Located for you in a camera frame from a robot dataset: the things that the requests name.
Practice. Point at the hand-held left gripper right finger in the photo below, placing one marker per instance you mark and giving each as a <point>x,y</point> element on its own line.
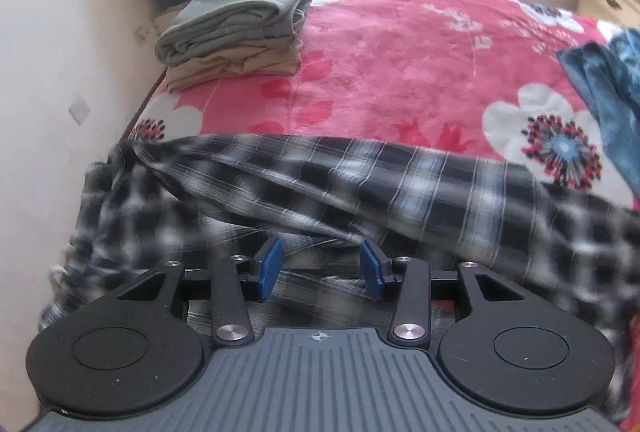
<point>372,272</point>

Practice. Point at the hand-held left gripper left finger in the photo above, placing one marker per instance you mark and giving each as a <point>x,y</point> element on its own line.
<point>267,269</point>

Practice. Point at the black white plaid pants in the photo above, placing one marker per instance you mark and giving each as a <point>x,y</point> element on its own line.
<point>350,177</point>

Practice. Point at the beige folded cloth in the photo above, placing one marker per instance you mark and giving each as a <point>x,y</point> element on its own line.
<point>230,69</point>

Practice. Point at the pink floral blanket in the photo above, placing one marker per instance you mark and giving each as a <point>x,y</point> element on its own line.
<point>400,61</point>

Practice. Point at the grey folded cloth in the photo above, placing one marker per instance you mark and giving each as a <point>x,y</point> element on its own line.
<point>235,11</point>

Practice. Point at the light blue jeans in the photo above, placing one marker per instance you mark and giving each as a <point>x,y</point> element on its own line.
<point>610,86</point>

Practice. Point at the wall switch plate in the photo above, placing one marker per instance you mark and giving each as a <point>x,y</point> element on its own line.
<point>80,111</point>

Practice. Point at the wall socket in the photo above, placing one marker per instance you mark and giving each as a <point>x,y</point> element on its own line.
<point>142,34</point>

